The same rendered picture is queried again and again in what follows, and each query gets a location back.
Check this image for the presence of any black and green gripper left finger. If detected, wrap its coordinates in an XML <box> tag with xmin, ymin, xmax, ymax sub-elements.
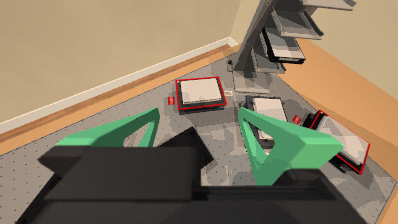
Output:
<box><xmin>55</xmin><ymin>107</ymin><xmax>160</xmax><ymax>147</ymax></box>

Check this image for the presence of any grey slotted rack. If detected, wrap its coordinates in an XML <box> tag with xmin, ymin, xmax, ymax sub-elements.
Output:
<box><xmin>232</xmin><ymin>0</ymin><xmax>357</xmax><ymax>94</ymax></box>

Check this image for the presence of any black plate with label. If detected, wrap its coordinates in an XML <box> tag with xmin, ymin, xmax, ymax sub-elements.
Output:
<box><xmin>261</xmin><ymin>27</ymin><xmax>306</xmax><ymax>64</ymax></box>

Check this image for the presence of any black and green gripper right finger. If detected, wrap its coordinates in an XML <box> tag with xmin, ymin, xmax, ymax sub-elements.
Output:
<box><xmin>238</xmin><ymin>107</ymin><xmax>344</xmax><ymax>186</ymax></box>

